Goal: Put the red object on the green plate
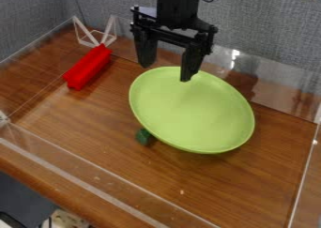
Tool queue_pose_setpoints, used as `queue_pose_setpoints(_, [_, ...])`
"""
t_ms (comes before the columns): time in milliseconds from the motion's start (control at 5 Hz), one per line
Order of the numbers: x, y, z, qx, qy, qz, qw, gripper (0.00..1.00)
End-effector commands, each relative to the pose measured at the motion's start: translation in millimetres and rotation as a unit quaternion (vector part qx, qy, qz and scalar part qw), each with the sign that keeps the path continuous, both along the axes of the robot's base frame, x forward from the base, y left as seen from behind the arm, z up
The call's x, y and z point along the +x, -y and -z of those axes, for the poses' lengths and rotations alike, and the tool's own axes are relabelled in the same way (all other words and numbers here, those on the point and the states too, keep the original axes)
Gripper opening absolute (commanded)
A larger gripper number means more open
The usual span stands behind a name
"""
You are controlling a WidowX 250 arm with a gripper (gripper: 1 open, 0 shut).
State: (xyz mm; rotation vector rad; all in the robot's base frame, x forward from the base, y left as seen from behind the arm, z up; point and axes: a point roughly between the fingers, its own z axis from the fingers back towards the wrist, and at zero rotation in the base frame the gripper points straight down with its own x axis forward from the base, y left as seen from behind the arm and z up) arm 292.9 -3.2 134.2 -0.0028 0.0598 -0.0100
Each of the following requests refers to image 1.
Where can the light green plate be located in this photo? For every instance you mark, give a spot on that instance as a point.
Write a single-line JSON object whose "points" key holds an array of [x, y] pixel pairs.
{"points": [[201, 116]]}

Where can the toy carrot with green top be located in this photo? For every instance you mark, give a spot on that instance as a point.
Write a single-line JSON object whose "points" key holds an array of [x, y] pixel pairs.
{"points": [[143, 137]]}

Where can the red rectangular block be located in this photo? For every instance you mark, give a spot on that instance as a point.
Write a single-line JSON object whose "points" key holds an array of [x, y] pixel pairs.
{"points": [[84, 69]]}

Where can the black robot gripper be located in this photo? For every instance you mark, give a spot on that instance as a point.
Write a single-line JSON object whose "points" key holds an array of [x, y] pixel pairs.
{"points": [[172, 22]]}

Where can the clear acrylic enclosure wall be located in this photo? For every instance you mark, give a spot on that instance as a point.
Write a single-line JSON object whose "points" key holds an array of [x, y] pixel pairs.
{"points": [[67, 141]]}

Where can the white power strip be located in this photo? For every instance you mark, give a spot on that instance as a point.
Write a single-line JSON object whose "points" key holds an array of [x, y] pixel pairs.
{"points": [[63, 219]]}

